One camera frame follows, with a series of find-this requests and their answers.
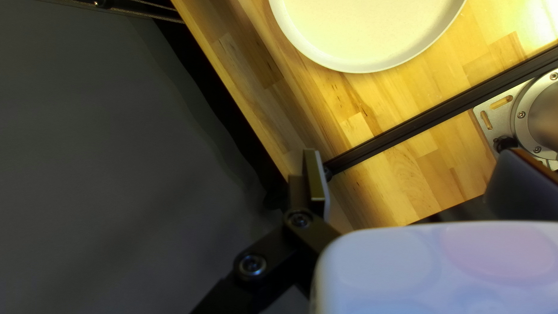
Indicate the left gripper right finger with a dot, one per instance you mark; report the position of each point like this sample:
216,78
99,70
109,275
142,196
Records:
527,192

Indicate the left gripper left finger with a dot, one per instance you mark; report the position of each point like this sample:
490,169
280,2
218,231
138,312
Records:
301,226

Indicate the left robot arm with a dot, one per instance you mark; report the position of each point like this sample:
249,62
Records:
540,117

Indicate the light grey round plate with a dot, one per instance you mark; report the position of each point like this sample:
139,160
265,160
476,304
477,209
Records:
366,30

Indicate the black frame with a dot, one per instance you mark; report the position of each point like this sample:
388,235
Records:
436,112

